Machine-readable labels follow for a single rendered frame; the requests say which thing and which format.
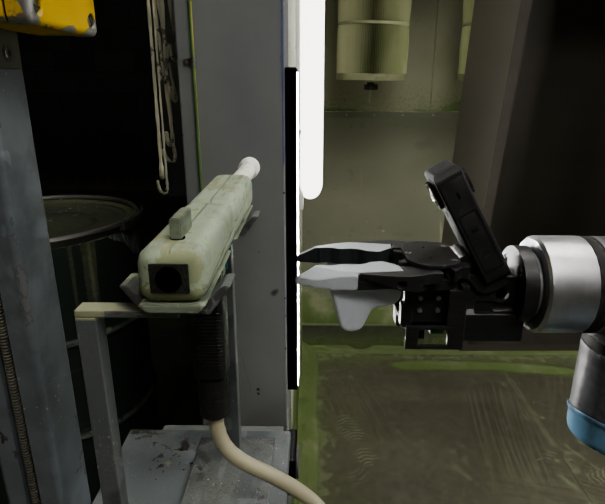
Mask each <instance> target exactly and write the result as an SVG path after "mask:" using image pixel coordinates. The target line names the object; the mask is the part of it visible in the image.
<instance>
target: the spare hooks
mask: <svg viewBox="0 0 605 504"><path fill-rule="evenodd" d="M156 3H157V6H156ZM168 8H169V14H170V20H171V25H172V30H173V39H174V45H175V51H176V40H175V26H174V12H173V2H172V0H168ZM157 9H158V13H159V18H160V23H161V32H162V43H163V53H162V45H161V35H160V29H159V24H158V15H157ZM152 10H153V20H154V36H155V49H156V61H157V77H158V86H159V102H160V114H161V128H162V141H163V149H162V144H161V134H160V118H159V108H158V99H157V83H156V72H155V57H154V47H153V36H152V17H151V7H150V0H147V17H148V27H149V38H150V55H151V63H152V78H153V91H154V102H155V119H156V127H157V145H158V154H159V177H160V179H164V178H166V190H165V191H162V189H161V186H160V183H159V180H156V183H157V189H158V190H159V192H160V193H162V194H163V195H165V194H167V193H168V191H169V182H168V172H167V162H168V163H170V162H171V163H175V162H176V160H177V150H176V147H175V134H174V130H173V117H172V108H171V100H172V101H173V102H174V103H176V102H177V99H178V96H177V92H176V91H177V90H176V88H175V84H174V78H173V72H172V65H171V61H170V58H171V59H172V60H173V61H174V62H176V63H177V54H176V57H175V55H174V53H173V50H172V45H171V44H167V38H166V31H165V5H164V0H152ZM157 40H158V43H157ZM158 45H159V53H160V61H161V66H160V65H159V59H158ZM169 55H170V56H169ZM163 59H164V60H163ZM168 68H169V73H170V78H171V83H172V86H170V84H169V75H168ZM160 78H161V79H160ZM160 81H161V82H162V83H164V88H165V98H166V104H167V111H168V117H169V127H170V137H171V139H170V138H169V133H168V131H165V132H164V124H163V109H162V97H161V85H160ZM170 98H171V100H170ZM165 142H166V144H167V146H169V147H172V151H173V159H172V160H171V159H170V158H169V157H168V156H167V153H166V150H165ZM162 155H163V158H164V166H163V161H162ZM164 168H165V173H164Z"/></svg>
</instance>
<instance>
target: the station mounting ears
mask: <svg viewBox="0 0 605 504"><path fill-rule="evenodd" d="M20 67H21V57H20V50H19V44H18V38H17V32H15V31H9V30H3V29H0V68H2V69H20Z"/></svg>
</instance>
